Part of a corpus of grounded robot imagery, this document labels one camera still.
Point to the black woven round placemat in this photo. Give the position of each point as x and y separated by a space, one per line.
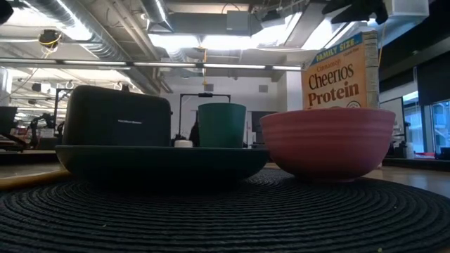
225 218

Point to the pink ribbed bowl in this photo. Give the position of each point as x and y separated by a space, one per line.
327 140

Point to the black toaster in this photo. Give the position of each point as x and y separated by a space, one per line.
116 119

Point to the silver ceiling air duct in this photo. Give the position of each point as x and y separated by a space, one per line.
102 45

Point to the dark green plate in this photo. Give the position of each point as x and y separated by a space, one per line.
158 163

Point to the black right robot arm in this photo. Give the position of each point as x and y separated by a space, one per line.
355 10

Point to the green plastic cup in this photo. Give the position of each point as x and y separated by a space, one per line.
221 124

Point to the black background rig frame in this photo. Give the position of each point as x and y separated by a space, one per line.
205 95

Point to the long ceiling light bar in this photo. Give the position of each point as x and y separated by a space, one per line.
158 64

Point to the yellow mat edge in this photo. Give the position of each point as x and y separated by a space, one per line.
31 179

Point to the Cheerios Protein cereal box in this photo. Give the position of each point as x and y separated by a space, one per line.
337 81

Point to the small white cap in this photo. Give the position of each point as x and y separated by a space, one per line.
183 143

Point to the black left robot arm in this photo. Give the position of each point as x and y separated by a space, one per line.
4 10

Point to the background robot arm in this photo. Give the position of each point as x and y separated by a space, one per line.
42 126

